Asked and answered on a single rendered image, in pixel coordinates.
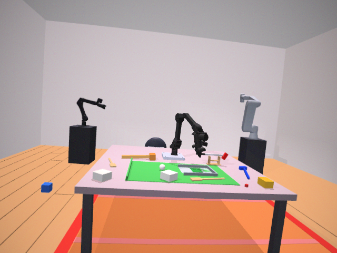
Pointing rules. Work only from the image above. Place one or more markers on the green mat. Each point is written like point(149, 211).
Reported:
point(150, 172)

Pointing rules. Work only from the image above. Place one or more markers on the orange mallet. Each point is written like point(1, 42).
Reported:
point(151, 156)

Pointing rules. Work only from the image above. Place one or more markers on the yellow rectangular block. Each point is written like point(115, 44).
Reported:
point(265, 182)

